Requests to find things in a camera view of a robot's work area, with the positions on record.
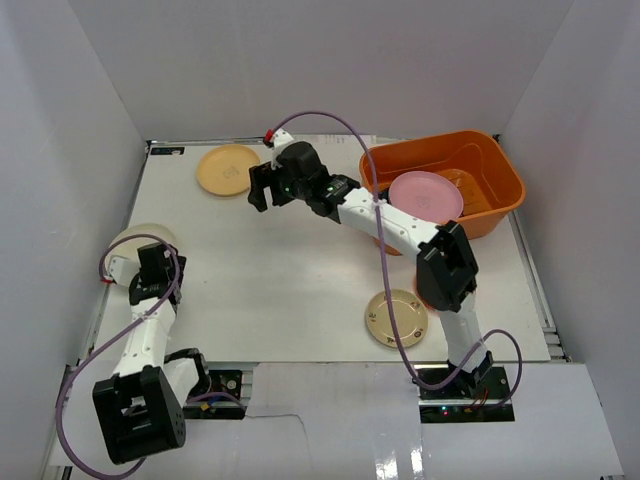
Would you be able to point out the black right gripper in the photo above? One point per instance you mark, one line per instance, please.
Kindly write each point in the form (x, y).
(263, 177)

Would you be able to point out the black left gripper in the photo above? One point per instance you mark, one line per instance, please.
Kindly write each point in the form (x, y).
(151, 291)

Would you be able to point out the cream round plate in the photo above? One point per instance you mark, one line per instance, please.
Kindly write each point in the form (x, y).
(134, 237)

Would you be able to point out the pink round plate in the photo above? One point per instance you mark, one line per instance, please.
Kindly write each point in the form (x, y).
(426, 196)

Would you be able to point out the orange round plate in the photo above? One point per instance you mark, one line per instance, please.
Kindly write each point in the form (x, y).
(425, 291)

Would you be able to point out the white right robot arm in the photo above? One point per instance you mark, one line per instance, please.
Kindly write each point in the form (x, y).
(446, 268)

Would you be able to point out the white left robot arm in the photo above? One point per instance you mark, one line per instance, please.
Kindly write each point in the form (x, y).
(140, 405)

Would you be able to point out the orange plastic bin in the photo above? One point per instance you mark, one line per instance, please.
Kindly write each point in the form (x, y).
(472, 160)

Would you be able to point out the yellow round plate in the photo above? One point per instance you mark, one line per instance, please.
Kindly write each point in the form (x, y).
(224, 171)

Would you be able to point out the white paper sheet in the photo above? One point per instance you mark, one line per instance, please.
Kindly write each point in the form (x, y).
(328, 139)

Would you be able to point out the black label sticker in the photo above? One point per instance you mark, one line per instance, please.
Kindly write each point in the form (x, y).
(166, 151)

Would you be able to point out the beige floral round plate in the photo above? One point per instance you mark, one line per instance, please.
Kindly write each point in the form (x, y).
(411, 318)

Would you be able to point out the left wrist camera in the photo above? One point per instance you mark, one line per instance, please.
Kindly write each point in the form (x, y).
(119, 270)

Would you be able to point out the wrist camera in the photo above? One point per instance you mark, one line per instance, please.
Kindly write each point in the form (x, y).
(119, 270)
(278, 139)

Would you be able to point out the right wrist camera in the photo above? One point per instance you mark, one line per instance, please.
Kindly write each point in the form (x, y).
(278, 139)

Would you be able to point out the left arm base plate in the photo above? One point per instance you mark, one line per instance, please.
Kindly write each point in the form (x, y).
(228, 397)

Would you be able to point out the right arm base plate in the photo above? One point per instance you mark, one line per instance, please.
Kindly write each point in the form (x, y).
(453, 405)

